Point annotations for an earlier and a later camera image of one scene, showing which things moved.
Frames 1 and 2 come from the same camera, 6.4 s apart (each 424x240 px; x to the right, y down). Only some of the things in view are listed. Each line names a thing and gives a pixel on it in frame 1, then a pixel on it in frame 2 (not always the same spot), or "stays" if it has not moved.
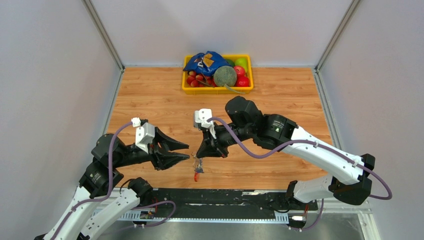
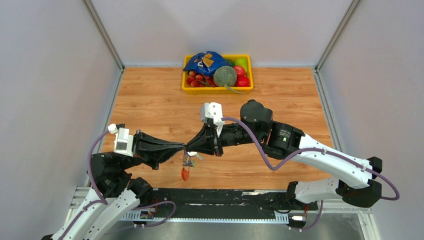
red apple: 240,71 stays
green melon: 226,75 stays
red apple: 242,81 stays
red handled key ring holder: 198,163 -> 185,174
